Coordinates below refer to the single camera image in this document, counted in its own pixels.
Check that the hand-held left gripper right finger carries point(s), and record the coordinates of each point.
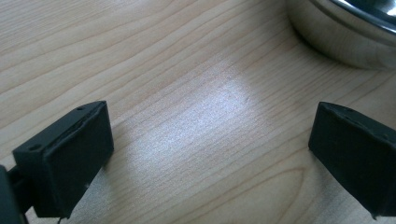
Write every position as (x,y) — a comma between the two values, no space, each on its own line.
(355,149)

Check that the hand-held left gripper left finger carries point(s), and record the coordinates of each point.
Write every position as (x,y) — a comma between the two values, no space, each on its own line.
(71,161)

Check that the stainless steel bowl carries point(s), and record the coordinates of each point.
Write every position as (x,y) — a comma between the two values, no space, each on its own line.
(342,34)

